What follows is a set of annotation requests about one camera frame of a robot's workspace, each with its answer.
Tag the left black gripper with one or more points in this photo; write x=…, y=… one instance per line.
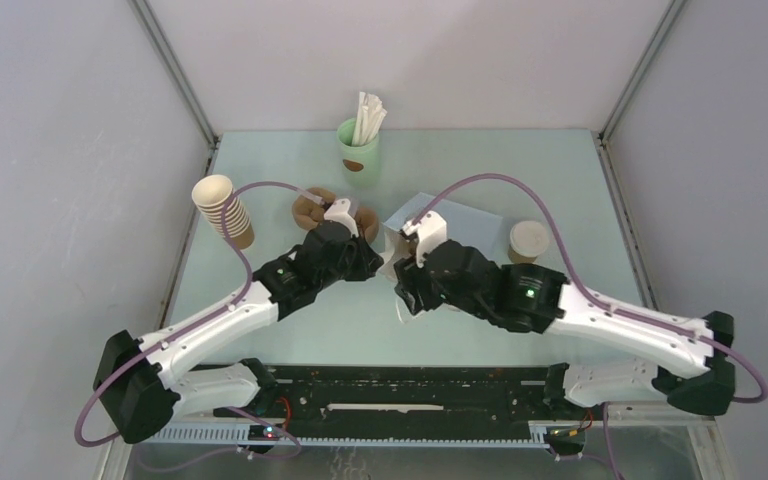
x=369, y=261

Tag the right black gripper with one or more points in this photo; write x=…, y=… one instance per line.
x=409, y=276

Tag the light blue paper bag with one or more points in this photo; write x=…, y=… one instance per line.
x=471, y=227

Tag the brown paper coffee cup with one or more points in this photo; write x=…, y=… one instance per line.
x=526, y=250

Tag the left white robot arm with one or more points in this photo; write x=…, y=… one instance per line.
x=146, y=382

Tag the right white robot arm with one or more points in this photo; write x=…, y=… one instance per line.
x=685, y=371

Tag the green cup holder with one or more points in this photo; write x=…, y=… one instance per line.
x=360, y=165

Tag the stack of brown paper cups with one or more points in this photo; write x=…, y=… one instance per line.
x=214, y=197

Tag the white wrapped straws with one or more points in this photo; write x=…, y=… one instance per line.
x=368, y=120

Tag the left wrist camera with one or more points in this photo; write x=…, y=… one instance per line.
x=344, y=211

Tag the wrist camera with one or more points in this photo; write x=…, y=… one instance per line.
x=344, y=211
x=428, y=233

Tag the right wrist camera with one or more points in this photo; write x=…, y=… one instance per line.
x=428, y=233

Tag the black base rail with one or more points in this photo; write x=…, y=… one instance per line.
x=356, y=404

